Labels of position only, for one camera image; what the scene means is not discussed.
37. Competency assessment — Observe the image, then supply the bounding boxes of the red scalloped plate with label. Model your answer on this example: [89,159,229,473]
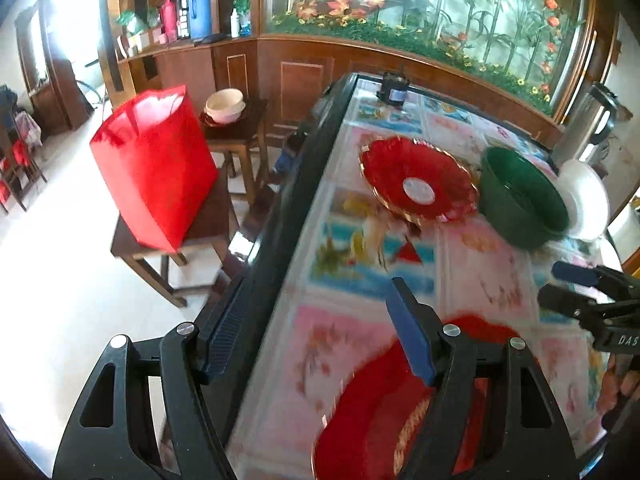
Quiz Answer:
[358,136,480,226]

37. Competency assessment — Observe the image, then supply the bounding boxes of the right hand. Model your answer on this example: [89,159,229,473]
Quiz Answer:
[596,353,639,434]

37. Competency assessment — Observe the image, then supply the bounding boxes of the white foam bowl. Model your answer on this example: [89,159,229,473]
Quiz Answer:
[554,159,610,242]

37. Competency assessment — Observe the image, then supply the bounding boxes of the dark green plastic bowl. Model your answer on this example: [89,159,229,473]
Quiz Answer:
[478,148,570,252]

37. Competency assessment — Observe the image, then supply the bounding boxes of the red scalloped plate gold rim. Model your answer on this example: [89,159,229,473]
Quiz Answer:
[311,313,520,479]

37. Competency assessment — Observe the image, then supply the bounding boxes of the stainless steel electric kettle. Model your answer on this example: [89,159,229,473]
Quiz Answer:
[550,82,620,170]

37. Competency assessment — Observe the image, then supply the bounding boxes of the dark wooden stool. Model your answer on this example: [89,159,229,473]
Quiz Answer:
[111,169,239,308]

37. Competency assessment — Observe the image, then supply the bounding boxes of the red paper gift bag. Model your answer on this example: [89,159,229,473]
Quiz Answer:
[90,86,218,252]

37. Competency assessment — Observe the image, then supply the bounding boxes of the small black motor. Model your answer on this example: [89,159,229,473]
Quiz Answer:
[376,65,410,110]

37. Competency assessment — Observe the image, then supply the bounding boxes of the dark wooden side table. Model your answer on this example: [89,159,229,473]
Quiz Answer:
[200,99,269,205]

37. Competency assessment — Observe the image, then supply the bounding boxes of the cream bowl on stool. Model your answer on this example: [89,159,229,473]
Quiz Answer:
[204,88,246,125]

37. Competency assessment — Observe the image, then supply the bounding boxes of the red thermos jug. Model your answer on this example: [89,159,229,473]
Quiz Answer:
[160,0,178,42]

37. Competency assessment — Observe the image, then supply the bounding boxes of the black thermos jug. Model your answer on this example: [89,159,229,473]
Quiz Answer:
[175,0,190,39]

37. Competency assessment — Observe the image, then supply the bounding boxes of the white spray bottle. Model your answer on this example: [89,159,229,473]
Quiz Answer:
[230,8,241,39]

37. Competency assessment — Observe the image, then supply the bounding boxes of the blue thermos jug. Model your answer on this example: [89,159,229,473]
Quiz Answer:
[188,0,213,40]

